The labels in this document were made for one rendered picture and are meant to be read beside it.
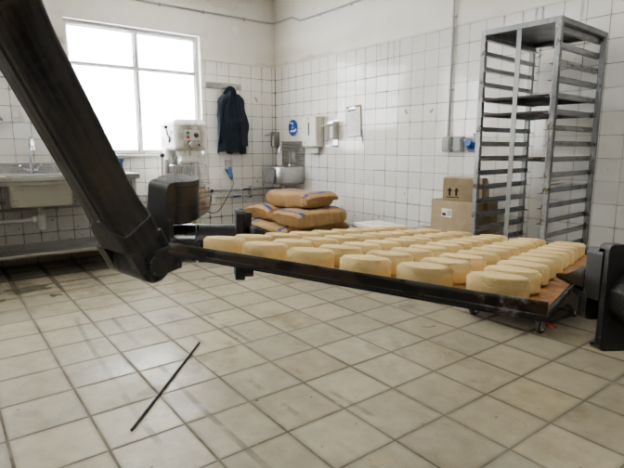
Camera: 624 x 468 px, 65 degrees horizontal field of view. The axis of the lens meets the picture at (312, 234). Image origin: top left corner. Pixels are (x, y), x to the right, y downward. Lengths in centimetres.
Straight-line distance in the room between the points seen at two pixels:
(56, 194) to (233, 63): 259
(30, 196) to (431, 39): 368
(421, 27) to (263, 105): 241
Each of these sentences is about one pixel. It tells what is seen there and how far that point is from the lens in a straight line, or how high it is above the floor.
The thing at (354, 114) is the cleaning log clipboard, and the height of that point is 146.
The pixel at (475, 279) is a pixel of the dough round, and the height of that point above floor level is 101.
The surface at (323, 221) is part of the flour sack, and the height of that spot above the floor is 44.
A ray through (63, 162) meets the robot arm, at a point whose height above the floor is 110.
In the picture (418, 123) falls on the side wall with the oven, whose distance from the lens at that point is 465.
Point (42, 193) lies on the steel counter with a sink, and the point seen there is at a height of 73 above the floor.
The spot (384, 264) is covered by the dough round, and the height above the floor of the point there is 101.
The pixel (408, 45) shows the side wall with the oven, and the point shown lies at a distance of 484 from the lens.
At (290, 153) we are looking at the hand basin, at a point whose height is 105.
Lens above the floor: 111
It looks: 10 degrees down
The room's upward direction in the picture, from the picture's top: straight up
